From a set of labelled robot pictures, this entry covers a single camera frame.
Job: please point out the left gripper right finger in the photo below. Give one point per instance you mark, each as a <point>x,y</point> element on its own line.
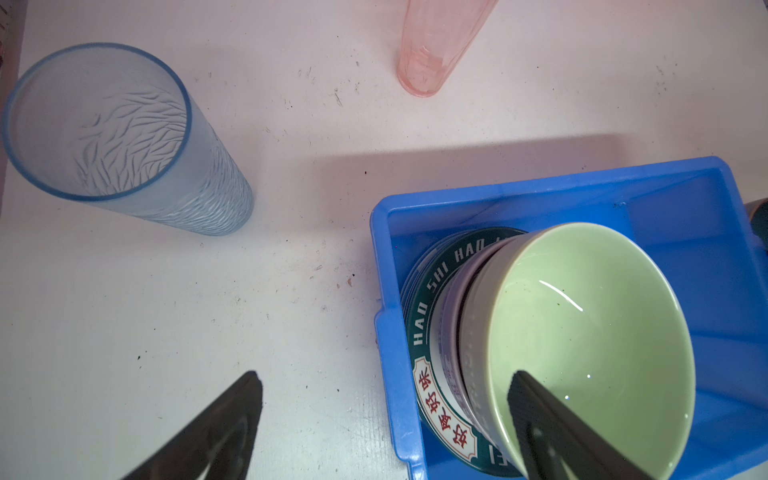
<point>555,443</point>

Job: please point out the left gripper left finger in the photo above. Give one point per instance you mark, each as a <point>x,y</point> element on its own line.
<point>218,443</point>

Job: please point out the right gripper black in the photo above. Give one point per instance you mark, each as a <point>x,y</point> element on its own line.
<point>757,213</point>

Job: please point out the blue plastic bin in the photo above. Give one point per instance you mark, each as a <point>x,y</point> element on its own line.
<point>687,215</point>

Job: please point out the light green bowl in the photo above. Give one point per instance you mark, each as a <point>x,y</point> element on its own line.
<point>589,315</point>

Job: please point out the grey lilac bowl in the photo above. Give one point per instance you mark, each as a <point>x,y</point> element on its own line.
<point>445,334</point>

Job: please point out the white plate with green rim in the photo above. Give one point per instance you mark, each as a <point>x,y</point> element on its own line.
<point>455,448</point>

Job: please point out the blue-grey translucent cup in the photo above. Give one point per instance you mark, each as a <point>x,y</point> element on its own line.
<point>113,126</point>

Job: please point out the pink translucent cup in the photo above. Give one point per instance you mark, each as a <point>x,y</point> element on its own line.
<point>436,35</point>

